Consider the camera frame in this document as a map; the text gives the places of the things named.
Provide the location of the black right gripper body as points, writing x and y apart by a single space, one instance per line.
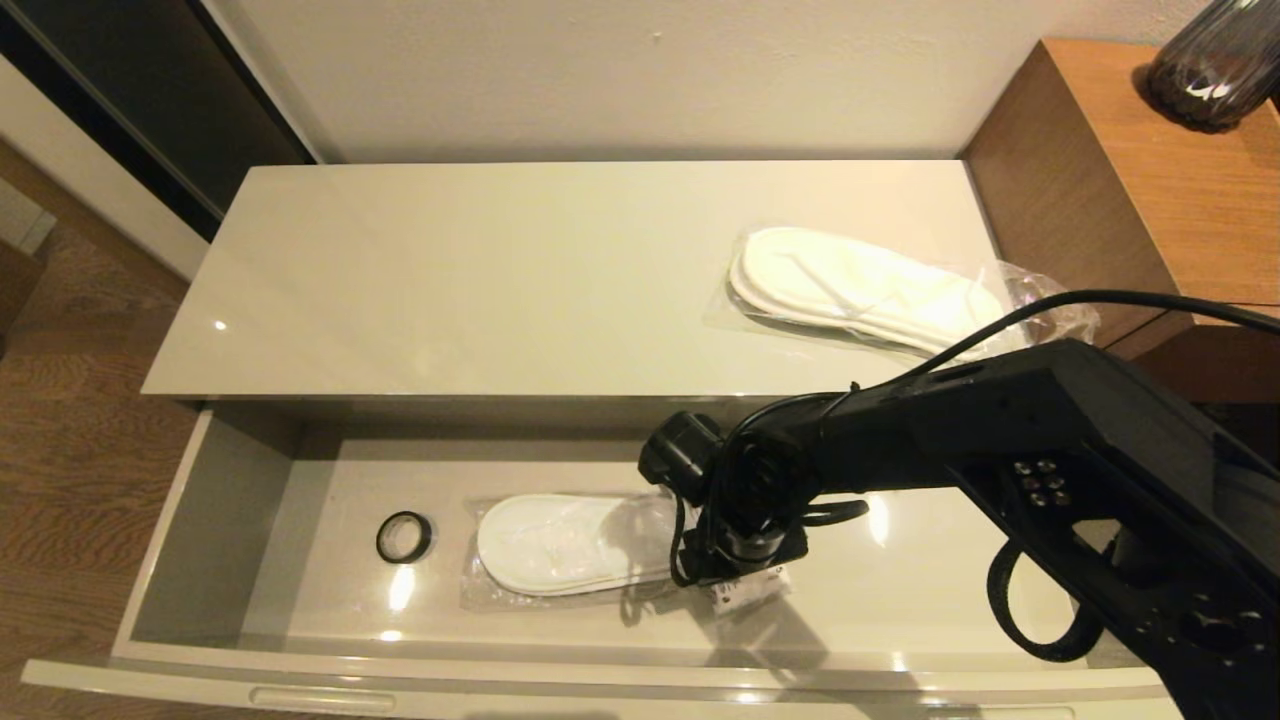
750 560

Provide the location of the white blue printed plastic packet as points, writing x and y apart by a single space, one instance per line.
750 595

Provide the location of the white slippers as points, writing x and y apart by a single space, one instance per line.
860 285
570 545

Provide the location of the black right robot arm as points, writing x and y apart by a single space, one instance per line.
1050 420

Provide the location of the black tape roll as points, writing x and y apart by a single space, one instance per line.
381 538

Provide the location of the brown wooden side cabinet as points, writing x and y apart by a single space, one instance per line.
1100 170

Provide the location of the dark ribbed glass vase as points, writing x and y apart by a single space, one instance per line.
1210 70

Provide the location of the dark sliding door panel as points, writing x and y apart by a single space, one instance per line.
150 80

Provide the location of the light grey box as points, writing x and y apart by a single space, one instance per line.
22 220

